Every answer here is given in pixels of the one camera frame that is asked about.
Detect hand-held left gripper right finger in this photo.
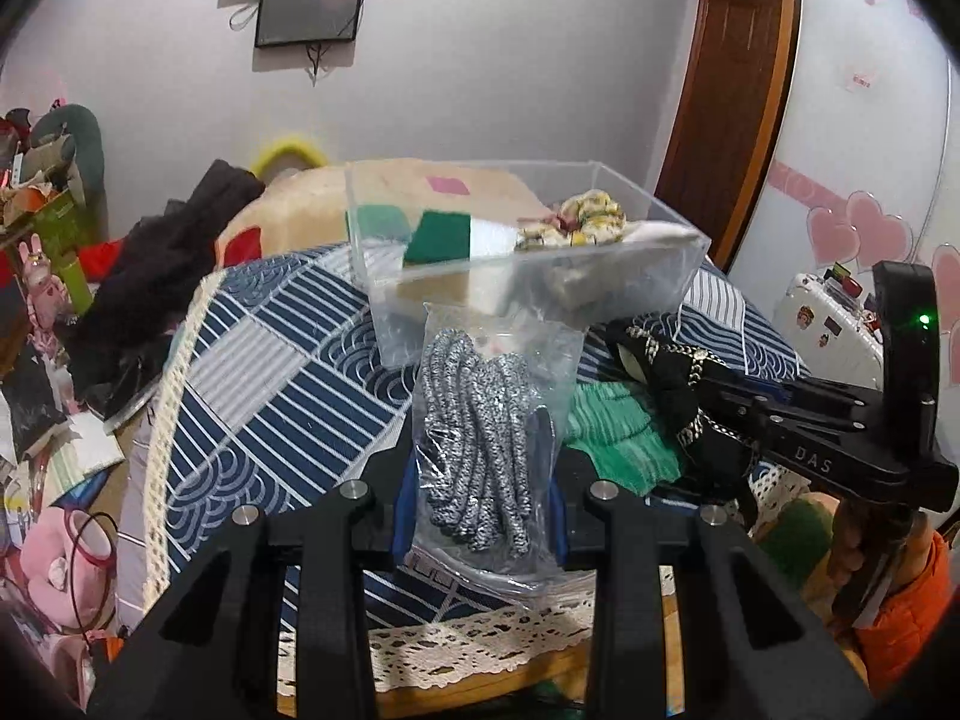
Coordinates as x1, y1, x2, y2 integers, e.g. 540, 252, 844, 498
544, 451, 880, 720

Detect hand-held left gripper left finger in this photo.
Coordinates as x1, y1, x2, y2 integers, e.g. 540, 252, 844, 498
86, 451, 418, 720

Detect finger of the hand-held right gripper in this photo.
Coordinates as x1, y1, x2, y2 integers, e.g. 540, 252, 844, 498
694, 366, 807, 415
694, 416, 766, 475

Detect black cloth with gold chain print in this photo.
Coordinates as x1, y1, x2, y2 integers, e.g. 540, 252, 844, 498
602, 317, 760, 505

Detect bag of grey speckled cord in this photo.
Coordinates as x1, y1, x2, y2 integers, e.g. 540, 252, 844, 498
407, 301, 587, 595

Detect clear plastic box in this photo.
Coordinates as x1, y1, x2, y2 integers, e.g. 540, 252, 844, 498
343, 157, 713, 370

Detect person's right forearm orange sleeve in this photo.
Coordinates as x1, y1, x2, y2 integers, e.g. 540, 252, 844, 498
844, 521, 959, 700

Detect person's right hand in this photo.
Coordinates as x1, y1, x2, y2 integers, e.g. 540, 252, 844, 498
826, 496, 875, 620

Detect blue striped cloth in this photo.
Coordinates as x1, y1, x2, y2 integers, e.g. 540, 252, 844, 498
673, 259, 752, 332

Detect white suitcase with stickers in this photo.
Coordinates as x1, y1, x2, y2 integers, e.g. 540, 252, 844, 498
765, 268, 891, 392

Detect green knitted cloth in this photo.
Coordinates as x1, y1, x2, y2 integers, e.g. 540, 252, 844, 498
561, 380, 685, 497

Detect dark green cloth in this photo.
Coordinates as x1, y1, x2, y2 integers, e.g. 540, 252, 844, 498
748, 493, 837, 590

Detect blue patterned tablecloth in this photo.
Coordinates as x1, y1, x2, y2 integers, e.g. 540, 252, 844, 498
118, 244, 812, 700

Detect floral scrunchie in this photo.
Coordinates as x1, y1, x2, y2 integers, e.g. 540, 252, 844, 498
516, 190, 632, 253

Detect green and white cloth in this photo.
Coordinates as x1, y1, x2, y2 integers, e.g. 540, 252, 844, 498
403, 208, 527, 268

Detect light green cloth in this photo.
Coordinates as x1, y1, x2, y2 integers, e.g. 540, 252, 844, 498
352, 204, 415, 247

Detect beige plush pillow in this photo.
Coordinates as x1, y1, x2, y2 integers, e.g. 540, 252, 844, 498
213, 157, 557, 272

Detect dark brown garment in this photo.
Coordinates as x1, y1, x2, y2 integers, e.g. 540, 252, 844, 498
70, 158, 269, 422

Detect pink plush toy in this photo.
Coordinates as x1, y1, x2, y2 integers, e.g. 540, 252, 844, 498
16, 504, 127, 635

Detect green cardboard box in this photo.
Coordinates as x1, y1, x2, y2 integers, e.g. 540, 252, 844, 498
0, 186, 97, 317

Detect teal plush cushion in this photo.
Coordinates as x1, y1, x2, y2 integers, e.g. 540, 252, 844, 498
28, 103, 107, 235

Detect pink heart wall stickers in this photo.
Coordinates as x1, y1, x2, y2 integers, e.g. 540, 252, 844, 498
805, 190, 914, 265

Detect wooden door frame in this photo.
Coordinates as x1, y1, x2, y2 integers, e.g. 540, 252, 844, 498
651, 0, 805, 272

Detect yellow plush ring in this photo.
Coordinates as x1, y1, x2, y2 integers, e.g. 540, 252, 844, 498
250, 133, 329, 182

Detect small wall monitor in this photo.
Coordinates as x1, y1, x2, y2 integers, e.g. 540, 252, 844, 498
253, 0, 367, 50

